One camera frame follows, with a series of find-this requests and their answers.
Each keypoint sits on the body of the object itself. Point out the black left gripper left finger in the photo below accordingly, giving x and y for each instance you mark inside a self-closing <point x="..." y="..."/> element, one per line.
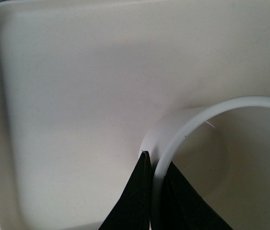
<point x="132" y="210"/>

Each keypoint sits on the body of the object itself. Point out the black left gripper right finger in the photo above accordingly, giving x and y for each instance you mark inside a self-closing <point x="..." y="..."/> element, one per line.
<point x="184" y="208"/>

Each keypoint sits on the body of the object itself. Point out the white smiley mug black handle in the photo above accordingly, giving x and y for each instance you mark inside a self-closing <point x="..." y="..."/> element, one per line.
<point x="223" y="151"/>

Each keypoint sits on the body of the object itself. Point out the beige rectangular plastic tray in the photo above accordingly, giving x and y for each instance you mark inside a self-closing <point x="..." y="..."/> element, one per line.
<point x="83" y="81"/>

